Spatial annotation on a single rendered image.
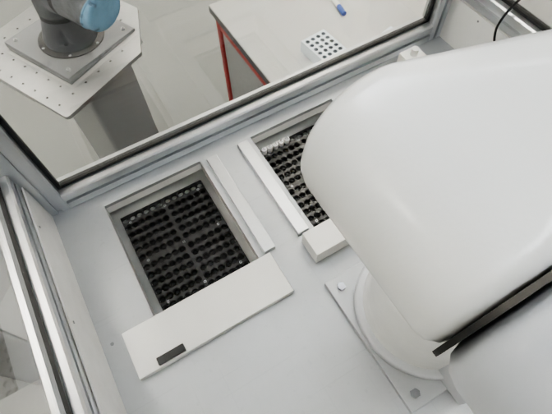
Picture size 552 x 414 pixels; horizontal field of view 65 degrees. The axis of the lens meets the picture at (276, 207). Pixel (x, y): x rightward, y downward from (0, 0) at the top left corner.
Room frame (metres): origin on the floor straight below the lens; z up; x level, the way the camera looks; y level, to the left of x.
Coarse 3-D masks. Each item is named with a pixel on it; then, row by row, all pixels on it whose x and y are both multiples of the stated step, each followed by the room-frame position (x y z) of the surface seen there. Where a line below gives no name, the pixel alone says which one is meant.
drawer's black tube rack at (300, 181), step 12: (300, 144) 0.57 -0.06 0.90; (288, 156) 0.56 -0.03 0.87; (300, 156) 0.54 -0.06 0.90; (276, 168) 0.51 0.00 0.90; (288, 168) 0.51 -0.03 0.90; (300, 168) 0.53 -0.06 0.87; (288, 180) 0.48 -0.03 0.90; (300, 180) 0.48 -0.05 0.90; (300, 192) 0.45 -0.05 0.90; (300, 204) 0.44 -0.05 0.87; (312, 204) 0.42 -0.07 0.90; (312, 216) 0.40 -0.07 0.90; (324, 216) 0.40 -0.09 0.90
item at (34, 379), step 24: (0, 216) 0.31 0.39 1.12; (0, 240) 0.26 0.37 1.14; (0, 264) 0.21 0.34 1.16; (0, 288) 0.18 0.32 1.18; (24, 288) 0.20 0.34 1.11; (0, 312) 0.14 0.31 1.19; (24, 312) 0.16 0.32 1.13; (0, 336) 0.11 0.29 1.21; (24, 336) 0.13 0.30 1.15; (0, 360) 0.09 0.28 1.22; (24, 360) 0.10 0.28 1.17; (48, 360) 0.11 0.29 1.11; (0, 384) 0.06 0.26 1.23; (24, 384) 0.07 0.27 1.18; (48, 384) 0.08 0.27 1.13; (0, 408) 0.04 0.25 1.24; (24, 408) 0.05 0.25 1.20; (48, 408) 0.05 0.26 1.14
